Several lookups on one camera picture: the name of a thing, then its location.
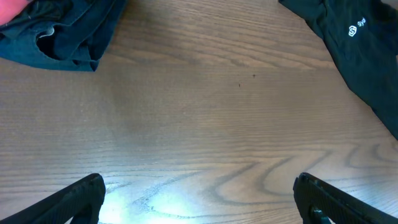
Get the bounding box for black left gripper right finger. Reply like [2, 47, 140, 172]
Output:
[293, 172, 397, 224]

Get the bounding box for black t-shirt with white logo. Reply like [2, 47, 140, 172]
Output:
[280, 0, 397, 137]

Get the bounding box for red folded t-shirt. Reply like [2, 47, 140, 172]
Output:
[0, 0, 31, 25]

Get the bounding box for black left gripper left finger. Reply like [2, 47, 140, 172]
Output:
[1, 173, 106, 224]

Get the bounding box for navy folded shirt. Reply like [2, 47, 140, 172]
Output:
[1, 0, 127, 72]

